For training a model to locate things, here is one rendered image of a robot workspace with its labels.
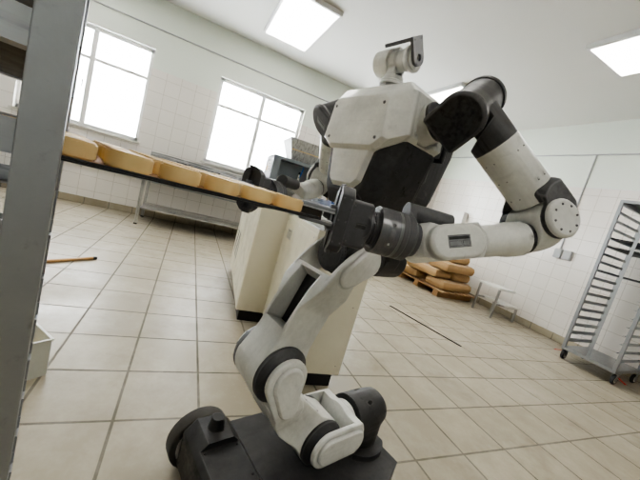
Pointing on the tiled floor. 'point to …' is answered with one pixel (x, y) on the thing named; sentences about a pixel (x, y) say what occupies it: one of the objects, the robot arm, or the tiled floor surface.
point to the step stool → (495, 298)
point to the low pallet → (437, 289)
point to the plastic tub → (42, 342)
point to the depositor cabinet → (255, 260)
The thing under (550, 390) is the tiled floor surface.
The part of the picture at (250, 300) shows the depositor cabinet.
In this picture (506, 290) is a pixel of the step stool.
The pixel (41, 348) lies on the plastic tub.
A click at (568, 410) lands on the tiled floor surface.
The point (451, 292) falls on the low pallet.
